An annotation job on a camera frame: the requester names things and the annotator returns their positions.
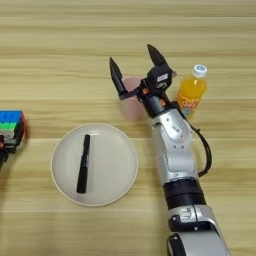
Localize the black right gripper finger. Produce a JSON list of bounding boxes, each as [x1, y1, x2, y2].
[[146, 43, 169, 69], [108, 56, 130, 98]]

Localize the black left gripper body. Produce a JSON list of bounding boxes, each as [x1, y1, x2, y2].
[[0, 138, 18, 172]]

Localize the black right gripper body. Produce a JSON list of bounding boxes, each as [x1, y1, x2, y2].
[[119, 79, 174, 119]]

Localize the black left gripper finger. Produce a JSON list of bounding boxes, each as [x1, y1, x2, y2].
[[14, 112, 29, 148]]

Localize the colourful puzzle cube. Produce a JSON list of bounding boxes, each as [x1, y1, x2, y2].
[[0, 110, 25, 145]]

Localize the pink plastic cup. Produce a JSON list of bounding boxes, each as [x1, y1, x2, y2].
[[119, 77, 149, 123]]

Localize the orange juice bottle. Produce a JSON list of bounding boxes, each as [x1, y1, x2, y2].
[[176, 64, 208, 120]]

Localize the right gripper small black box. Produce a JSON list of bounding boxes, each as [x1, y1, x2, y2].
[[146, 65, 175, 92]]

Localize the black marker pen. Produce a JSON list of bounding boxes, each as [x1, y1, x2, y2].
[[76, 134, 91, 195]]

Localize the round white plate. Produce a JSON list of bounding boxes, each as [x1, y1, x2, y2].
[[50, 123, 139, 207]]

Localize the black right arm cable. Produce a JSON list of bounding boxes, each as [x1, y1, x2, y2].
[[179, 109, 213, 178]]

